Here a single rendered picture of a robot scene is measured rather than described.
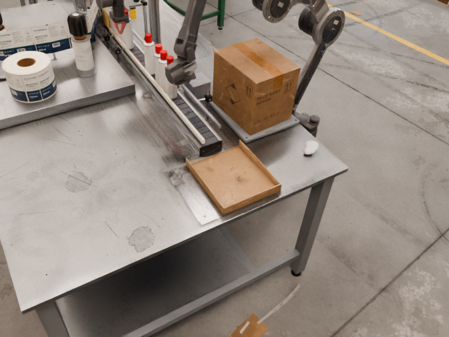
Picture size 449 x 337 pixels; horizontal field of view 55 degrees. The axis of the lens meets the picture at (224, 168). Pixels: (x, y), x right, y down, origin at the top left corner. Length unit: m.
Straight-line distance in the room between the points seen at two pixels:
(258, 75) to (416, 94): 2.52
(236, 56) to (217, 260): 1.00
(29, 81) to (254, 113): 0.98
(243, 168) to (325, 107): 1.99
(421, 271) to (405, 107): 1.63
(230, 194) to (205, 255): 0.63
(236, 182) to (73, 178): 0.63
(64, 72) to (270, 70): 1.03
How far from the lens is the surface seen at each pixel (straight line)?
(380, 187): 3.11
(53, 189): 1.77
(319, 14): 2.70
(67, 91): 2.18
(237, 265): 2.22
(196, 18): 1.75
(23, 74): 2.07
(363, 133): 3.51
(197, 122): 1.92
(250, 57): 1.92
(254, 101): 1.80
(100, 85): 2.19
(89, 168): 1.82
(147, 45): 2.15
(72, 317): 2.14
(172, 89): 2.03
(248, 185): 1.72
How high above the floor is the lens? 2.07
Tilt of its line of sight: 44 degrees down
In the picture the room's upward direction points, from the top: 4 degrees clockwise
